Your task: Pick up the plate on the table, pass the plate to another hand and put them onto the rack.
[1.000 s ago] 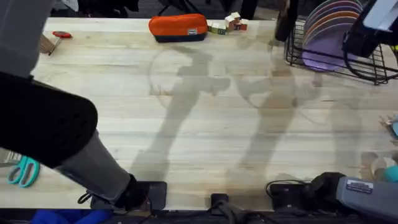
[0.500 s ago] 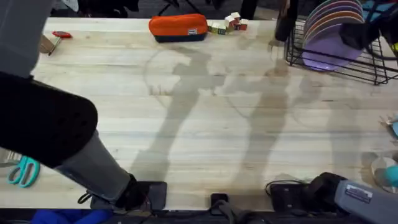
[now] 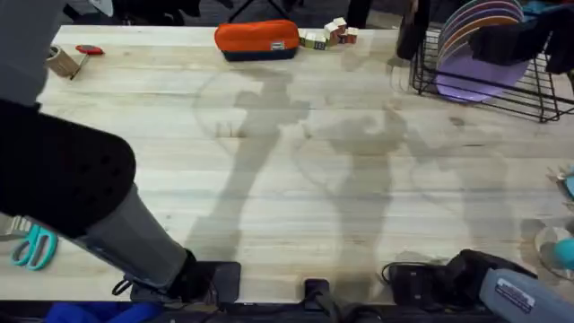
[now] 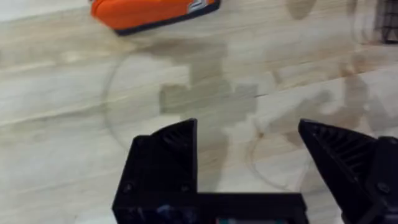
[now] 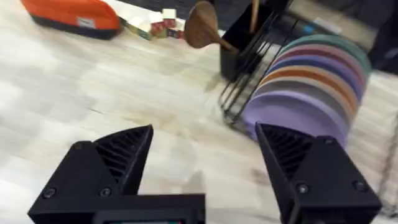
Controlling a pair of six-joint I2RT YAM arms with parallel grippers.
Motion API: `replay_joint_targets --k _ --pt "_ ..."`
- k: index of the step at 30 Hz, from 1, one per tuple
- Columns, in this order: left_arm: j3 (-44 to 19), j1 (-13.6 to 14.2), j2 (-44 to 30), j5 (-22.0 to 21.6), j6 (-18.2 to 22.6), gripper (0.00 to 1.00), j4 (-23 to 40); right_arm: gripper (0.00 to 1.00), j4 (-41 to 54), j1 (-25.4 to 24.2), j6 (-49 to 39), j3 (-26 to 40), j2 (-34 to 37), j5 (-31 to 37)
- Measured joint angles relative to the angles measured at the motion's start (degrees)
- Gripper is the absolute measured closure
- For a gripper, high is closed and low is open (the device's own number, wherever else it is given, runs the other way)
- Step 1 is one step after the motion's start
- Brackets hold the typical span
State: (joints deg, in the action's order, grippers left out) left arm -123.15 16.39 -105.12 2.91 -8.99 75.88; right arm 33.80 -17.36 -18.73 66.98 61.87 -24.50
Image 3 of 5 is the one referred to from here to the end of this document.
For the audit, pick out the heap of toy blocks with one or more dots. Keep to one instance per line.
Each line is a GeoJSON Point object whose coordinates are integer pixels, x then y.
{"type": "Point", "coordinates": [332, 33]}

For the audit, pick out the dark purple plate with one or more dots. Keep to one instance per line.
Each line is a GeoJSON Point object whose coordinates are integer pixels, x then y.
{"type": "Point", "coordinates": [482, 11]}

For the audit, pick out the black tripod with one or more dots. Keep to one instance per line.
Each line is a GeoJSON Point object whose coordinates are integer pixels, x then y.
{"type": "Point", "coordinates": [258, 9]}

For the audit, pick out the clear cup with teal ball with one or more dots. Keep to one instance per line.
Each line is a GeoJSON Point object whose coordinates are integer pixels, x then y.
{"type": "Point", "coordinates": [558, 253]}

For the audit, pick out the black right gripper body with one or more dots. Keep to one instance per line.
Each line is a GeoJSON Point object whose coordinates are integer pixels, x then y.
{"type": "Point", "coordinates": [507, 42]}

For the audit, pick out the light purple plate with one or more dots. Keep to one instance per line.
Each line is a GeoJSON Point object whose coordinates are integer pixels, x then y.
{"type": "Point", "coordinates": [475, 78]}

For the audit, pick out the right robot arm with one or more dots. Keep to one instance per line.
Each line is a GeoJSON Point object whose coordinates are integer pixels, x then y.
{"type": "Point", "coordinates": [515, 291]}

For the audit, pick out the brown tape roll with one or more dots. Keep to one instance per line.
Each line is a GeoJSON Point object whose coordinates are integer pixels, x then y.
{"type": "Point", "coordinates": [60, 62]}

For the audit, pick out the green plate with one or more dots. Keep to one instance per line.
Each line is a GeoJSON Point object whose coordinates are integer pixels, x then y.
{"type": "Point", "coordinates": [475, 2]}

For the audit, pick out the orange plate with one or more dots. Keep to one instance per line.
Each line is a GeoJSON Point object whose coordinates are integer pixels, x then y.
{"type": "Point", "coordinates": [484, 20]}

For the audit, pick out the blue cloth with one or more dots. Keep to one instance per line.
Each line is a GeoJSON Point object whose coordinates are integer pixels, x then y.
{"type": "Point", "coordinates": [98, 313]}

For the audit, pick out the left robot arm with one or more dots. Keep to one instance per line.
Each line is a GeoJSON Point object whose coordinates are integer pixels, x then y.
{"type": "Point", "coordinates": [112, 233]}

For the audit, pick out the black upright object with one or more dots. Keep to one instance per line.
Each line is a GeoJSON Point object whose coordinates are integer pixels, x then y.
{"type": "Point", "coordinates": [412, 31]}

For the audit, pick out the orange and navy zip bag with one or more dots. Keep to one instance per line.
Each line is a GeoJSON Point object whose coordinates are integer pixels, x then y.
{"type": "Point", "coordinates": [255, 38]}

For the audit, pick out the teal scissors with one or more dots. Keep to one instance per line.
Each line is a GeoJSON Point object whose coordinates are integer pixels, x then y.
{"type": "Point", "coordinates": [36, 247]}

